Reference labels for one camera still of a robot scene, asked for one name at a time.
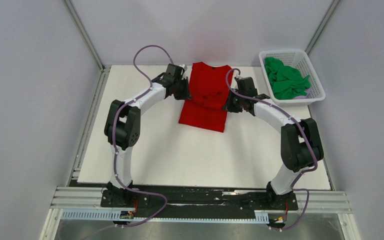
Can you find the lilac t-shirt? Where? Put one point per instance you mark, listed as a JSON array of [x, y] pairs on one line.
[[301, 97]]

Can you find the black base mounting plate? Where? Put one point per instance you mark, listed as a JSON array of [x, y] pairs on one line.
[[198, 201]]

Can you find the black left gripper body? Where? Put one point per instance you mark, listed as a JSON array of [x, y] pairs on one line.
[[181, 92]]

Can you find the aluminium frame post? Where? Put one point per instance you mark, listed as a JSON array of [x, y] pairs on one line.
[[71, 9], [332, 8]]

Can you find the aluminium frame post left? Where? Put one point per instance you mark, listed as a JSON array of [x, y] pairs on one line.
[[71, 9]]

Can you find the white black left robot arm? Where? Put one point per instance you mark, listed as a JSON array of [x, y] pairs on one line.
[[123, 123]]

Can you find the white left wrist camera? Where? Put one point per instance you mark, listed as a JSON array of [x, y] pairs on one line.
[[184, 66]]

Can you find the red t-shirt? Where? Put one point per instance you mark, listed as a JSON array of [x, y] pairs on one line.
[[208, 86]]

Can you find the green t-shirt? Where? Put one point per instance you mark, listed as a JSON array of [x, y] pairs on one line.
[[285, 81]]

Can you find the white slotted cable duct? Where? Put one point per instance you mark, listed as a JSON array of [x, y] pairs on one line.
[[120, 216]]

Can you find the aluminium front rail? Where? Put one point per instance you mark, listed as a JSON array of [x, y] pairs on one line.
[[320, 201]]

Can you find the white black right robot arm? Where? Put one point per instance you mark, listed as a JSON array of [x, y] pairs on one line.
[[300, 145]]

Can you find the white plastic laundry basket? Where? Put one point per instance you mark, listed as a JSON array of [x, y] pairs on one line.
[[299, 60]]

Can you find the aluminium frame post right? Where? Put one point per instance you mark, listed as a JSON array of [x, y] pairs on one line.
[[332, 8]]

